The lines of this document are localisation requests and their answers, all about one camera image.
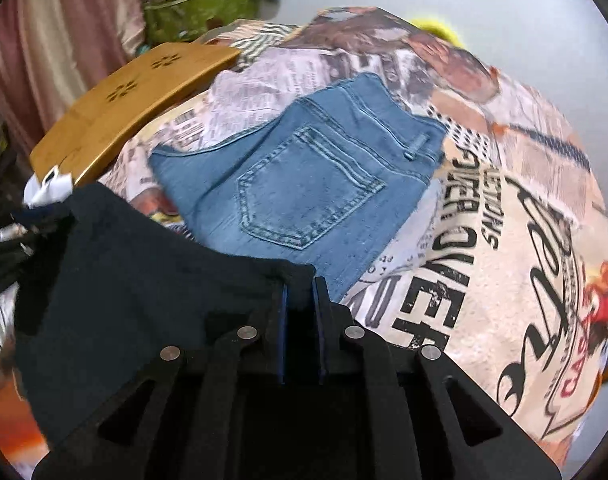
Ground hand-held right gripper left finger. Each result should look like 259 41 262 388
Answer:
34 282 291 480

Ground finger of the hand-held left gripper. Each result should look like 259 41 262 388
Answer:
0 207 75 283

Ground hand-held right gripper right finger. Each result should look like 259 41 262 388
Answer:
313 276 561 480

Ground black pants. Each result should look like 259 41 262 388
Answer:
14 182 317 453

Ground white crumpled papers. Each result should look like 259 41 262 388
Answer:
22 166 75 209

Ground blue denim jeans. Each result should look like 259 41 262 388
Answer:
148 72 449 303

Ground wooden lap table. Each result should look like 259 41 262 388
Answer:
30 42 242 189

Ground newspaper print blanket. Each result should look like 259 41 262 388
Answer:
0 6 608 468

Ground striped pink curtain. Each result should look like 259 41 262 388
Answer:
0 0 150 157

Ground green fabric storage box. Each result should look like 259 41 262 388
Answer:
144 0 263 44

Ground yellow foam tube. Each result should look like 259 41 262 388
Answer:
410 16 466 49

